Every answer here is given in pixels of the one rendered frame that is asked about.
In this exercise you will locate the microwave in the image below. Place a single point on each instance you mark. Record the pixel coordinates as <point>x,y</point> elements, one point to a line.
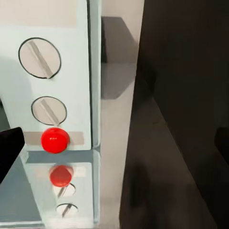
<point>50,79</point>

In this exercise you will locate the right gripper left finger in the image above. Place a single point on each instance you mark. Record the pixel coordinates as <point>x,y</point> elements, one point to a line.
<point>11,143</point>

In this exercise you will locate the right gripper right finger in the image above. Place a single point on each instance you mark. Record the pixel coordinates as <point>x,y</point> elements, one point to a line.
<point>221,142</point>

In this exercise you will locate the fridge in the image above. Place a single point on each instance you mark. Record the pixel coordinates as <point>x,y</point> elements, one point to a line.
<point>184,58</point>

